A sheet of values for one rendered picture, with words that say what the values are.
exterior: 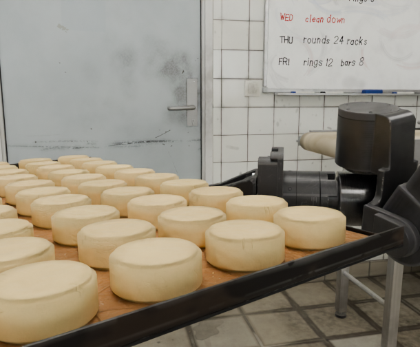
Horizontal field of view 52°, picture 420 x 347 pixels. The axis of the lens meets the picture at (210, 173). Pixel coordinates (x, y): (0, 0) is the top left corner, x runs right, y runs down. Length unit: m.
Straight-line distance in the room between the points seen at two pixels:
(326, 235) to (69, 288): 0.17
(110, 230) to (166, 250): 0.06
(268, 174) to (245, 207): 0.11
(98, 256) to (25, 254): 0.04
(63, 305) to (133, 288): 0.04
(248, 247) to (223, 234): 0.02
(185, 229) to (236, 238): 0.05
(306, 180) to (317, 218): 0.16
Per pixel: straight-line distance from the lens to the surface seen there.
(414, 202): 0.40
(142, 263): 0.22
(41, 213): 0.38
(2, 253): 0.26
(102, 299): 0.24
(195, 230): 0.29
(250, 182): 0.44
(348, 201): 0.45
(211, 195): 0.37
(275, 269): 0.23
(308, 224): 0.29
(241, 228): 0.27
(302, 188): 0.45
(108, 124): 2.31
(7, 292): 0.21
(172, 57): 2.34
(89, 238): 0.27
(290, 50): 2.47
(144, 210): 0.34
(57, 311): 0.20
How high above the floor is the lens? 1.11
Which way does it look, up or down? 10 degrees down
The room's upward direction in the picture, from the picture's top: straight up
